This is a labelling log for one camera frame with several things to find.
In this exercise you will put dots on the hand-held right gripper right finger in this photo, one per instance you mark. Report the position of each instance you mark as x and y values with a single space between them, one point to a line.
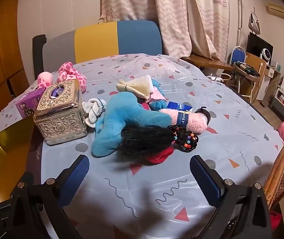
205 178

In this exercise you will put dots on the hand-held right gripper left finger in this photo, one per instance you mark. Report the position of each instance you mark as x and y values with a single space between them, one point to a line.
75 178

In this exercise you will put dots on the gold-lined dark gift box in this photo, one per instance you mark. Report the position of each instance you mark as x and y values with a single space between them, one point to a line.
4 161

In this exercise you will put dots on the white socks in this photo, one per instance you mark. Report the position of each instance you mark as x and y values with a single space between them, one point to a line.
94 109

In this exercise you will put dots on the black-haired red doll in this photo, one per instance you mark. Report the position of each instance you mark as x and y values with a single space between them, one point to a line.
142 139

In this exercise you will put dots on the blue tissue packet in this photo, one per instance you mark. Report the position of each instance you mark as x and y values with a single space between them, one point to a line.
178 106

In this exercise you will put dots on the blue plush toy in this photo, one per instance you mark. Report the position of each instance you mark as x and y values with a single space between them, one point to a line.
122 114

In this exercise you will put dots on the silver ornate tissue box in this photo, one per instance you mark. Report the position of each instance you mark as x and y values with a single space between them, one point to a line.
59 119

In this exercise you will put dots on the black hair clip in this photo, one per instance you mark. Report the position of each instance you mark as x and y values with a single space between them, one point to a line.
204 114

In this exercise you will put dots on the patterned light blue tablecloth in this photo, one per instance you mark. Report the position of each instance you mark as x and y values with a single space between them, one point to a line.
142 194

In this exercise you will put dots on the purple box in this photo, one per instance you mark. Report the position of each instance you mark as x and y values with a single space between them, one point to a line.
26 103

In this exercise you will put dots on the small blue plush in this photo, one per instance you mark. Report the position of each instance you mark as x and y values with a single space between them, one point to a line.
156 105

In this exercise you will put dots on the pink cloth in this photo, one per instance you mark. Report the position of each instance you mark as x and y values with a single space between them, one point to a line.
156 95

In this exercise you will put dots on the pink spotted plush toy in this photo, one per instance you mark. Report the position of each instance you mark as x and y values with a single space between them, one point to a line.
68 72

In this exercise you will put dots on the cream tied cloth bundle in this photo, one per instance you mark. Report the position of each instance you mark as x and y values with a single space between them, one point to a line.
132 88

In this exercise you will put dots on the small round wooden table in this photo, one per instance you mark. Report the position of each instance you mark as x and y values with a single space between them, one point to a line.
244 76

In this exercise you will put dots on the white foam sponge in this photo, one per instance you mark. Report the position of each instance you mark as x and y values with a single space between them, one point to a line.
144 81

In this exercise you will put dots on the wooden desk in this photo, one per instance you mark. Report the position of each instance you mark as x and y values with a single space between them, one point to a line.
204 62

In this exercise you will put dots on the wooden chair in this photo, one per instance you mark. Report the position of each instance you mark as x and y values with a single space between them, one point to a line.
259 64

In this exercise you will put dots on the white fan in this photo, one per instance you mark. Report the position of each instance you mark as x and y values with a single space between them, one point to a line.
266 54

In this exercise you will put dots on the grey yellow blue chair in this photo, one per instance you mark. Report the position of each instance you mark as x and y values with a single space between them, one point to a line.
94 41

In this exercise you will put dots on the black monitor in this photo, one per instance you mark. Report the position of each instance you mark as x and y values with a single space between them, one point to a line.
256 43

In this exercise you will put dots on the white garment steamer stand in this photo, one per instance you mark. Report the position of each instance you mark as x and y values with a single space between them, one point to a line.
254 25

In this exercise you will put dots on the pink patterned curtain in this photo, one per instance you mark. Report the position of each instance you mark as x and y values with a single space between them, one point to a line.
171 7

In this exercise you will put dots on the air conditioner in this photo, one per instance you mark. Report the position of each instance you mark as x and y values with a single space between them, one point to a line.
280 11

